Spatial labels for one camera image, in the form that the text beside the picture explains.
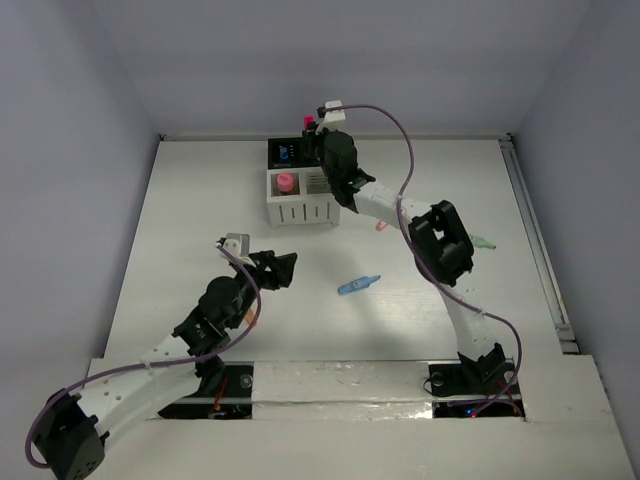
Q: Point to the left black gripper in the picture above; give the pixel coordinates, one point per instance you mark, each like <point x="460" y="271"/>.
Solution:
<point x="265" y="270"/>

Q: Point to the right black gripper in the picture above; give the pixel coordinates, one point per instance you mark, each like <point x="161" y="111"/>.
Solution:
<point x="313" y="139"/>

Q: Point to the pink cap black highlighter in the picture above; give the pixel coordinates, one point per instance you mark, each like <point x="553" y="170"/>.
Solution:
<point x="309" y="122"/>

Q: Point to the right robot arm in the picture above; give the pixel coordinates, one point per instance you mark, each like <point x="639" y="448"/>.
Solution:
<point x="438" y="240"/>

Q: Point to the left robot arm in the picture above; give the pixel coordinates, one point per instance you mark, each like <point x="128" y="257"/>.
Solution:
<point x="79" y="424"/>

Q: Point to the black slotted container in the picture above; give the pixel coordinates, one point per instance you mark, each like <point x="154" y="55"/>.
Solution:
<point x="295" y="148"/>

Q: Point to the orange correction tape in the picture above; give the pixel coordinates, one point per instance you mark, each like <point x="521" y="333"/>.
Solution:
<point x="251" y="318"/>

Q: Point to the white slotted container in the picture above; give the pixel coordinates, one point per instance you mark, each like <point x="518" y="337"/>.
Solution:
<point x="311" y="204"/>

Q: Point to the blue correction tape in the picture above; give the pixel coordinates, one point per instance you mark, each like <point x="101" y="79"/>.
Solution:
<point x="358" y="284"/>

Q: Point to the green correction tape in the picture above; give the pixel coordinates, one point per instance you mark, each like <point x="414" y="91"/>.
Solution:
<point x="482" y="243"/>

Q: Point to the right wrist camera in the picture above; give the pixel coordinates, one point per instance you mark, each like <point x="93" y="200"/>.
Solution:
<point x="331" y="116"/>

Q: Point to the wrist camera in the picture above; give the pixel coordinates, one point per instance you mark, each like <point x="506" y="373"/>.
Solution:
<point x="331" y="116"/>
<point x="237" y="245"/>

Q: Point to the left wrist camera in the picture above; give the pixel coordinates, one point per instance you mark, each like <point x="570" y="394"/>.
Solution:
<point x="237" y="245"/>

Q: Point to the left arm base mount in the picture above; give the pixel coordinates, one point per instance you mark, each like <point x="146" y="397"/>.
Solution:
<point x="228" y="396"/>

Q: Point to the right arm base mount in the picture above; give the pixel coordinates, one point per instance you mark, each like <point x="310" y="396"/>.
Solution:
<point x="466" y="389"/>

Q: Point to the aluminium rail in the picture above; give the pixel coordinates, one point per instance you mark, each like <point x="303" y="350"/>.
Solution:
<point x="550" y="287"/>

